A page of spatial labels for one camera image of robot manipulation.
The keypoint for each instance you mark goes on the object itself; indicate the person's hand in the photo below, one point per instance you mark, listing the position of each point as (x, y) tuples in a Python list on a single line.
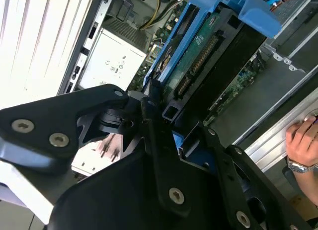
[(303, 140)]

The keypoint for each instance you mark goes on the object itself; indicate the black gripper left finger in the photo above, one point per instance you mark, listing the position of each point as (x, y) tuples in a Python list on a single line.
[(49, 115)]

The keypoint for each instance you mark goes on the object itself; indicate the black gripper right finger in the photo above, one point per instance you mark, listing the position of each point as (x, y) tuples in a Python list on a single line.
[(231, 180)]

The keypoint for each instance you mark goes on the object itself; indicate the hard disk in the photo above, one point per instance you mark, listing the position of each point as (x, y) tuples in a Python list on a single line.
[(196, 56)]

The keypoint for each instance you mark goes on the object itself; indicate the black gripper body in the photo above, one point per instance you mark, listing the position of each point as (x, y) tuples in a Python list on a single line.
[(111, 202)]

